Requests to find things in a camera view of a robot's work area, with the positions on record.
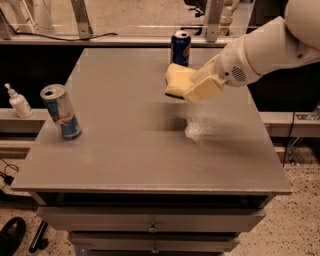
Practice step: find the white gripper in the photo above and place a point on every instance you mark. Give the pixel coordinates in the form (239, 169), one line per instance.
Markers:
(232, 64)

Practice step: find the yellow sponge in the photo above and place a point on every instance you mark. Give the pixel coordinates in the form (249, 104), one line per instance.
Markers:
(178, 79)

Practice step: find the silver blue redbull can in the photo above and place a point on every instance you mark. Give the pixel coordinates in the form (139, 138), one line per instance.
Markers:
(59, 106)

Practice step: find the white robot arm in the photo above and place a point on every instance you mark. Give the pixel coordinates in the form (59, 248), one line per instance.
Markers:
(286, 42)

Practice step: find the blue pepsi can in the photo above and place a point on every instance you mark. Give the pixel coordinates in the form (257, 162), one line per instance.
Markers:
(180, 48)

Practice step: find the grey drawer cabinet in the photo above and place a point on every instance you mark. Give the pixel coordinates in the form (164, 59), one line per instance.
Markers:
(141, 149)

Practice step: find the white pump bottle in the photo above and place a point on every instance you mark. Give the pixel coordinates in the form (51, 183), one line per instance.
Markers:
(19, 103)

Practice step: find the drawer with knob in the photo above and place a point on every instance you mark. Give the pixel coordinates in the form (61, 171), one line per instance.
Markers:
(150, 219)
(162, 242)

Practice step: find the top drawer with knob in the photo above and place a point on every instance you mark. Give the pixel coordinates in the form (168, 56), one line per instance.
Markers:
(150, 219)

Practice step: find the black bar on floor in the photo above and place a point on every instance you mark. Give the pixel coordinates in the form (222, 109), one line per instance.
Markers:
(38, 237)

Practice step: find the black shoe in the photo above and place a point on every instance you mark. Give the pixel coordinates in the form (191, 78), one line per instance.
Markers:
(11, 236)

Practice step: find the metal frame leg right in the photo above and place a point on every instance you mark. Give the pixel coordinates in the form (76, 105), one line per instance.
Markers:
(212, 19)

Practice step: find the metal frame leg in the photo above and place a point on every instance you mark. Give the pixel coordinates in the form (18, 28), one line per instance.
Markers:
(212, 19)
(81, 16)

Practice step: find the metal frame leg left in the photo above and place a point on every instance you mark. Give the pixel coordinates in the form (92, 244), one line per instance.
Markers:
(81, 16)

